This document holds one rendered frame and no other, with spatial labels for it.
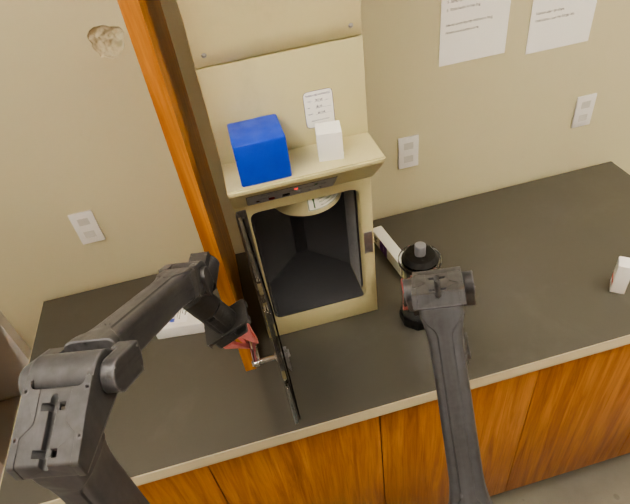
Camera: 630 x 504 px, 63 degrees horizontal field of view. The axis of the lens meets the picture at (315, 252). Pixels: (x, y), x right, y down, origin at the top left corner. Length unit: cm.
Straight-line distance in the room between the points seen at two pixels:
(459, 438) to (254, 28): 75
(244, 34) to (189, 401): 89
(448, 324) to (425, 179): 112
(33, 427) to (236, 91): 68
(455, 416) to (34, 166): 129
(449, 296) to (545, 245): 102
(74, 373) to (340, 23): 75
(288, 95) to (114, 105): 61
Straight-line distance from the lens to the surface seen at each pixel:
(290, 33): 101
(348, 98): 109
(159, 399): 144
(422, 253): 128
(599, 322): 155
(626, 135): 222
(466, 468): 79
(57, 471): 59
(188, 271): 89
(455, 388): 76
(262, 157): 98
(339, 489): 169
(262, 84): 103
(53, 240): 176
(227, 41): 100
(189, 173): 100
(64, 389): 60
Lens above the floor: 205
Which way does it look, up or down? 41 degrees down
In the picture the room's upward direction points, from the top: 9 degrees counter-clockwise
